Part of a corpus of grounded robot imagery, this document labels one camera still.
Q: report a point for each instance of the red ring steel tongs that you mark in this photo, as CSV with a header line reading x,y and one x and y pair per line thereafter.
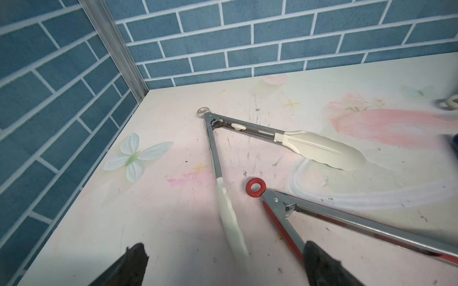
x,y
279,206

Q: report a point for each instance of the cream ring tongs end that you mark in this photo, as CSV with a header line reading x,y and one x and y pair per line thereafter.
x,y
452,102

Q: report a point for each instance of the cream silicone steel tongs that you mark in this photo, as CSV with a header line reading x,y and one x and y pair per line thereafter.
x,y
310,145

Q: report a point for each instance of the aluminium corner post left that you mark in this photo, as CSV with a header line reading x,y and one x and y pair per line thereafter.
x,y
104,24

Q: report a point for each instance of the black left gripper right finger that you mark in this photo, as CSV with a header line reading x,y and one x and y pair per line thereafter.
x,y
323,270

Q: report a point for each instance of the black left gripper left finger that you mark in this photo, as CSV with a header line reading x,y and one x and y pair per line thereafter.
x,y
128,270

